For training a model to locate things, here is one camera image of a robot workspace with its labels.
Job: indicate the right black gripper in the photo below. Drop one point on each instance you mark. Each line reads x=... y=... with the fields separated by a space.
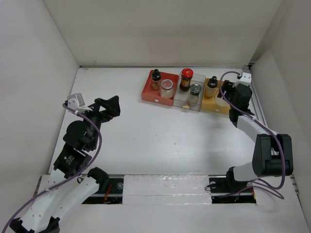
x=227 y=86

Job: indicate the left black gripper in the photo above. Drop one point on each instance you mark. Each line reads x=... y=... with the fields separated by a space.
x=112 y=107

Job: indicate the white-lid small jar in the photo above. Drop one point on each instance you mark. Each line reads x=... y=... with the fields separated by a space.
x=221 y=102

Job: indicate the black-cap white spice bottle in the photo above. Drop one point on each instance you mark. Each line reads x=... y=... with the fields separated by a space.
x=211 y=86

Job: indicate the silver-cap white spice jar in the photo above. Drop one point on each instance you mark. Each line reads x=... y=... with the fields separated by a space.
x=195 y=90

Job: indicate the red-cap dark sauce bottle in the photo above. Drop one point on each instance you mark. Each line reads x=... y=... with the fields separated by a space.
x=186 y=77

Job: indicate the black-cap brown spice bottle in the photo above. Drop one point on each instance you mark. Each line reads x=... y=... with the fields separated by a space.
x=156 y=79

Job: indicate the wide silver-rim spice jar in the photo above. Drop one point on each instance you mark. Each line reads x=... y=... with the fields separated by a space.
x=166 y=90

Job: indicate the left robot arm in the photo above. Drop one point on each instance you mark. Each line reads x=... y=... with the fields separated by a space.
x=72 y=180

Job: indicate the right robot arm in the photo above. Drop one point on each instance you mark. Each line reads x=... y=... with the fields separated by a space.
x=272 y=158

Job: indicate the yellow tray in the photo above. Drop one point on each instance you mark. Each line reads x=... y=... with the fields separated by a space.
x=208 y=104

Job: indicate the red tray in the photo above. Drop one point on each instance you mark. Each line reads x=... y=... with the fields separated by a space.
x=151 y=95

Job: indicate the clear plastic tray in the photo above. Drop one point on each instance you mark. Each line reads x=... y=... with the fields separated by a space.
x=184 y=100

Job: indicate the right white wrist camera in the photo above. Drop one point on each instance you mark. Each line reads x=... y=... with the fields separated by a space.
x=244 y=79

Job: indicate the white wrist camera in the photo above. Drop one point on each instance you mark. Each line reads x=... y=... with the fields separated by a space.
x=76 y=103
x=244 y=79

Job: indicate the aluminium mounting rail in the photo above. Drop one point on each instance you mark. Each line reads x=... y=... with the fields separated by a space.
x=255 y=98

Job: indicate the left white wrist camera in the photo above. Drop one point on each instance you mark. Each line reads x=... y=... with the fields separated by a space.
x=76 y=103

